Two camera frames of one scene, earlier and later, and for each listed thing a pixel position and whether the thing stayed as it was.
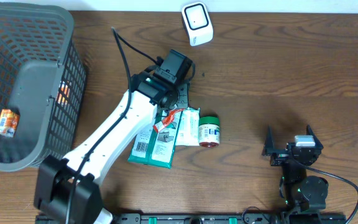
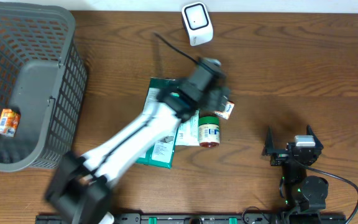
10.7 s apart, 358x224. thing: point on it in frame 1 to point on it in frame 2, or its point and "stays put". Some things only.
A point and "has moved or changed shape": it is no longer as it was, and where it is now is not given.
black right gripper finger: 317,142 stays put
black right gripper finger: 268,144 stays put
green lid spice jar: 209,135 stays put
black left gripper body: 180,98 to 216,104
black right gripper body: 279,157 stays put
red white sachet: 167,120 has moved or changed shape
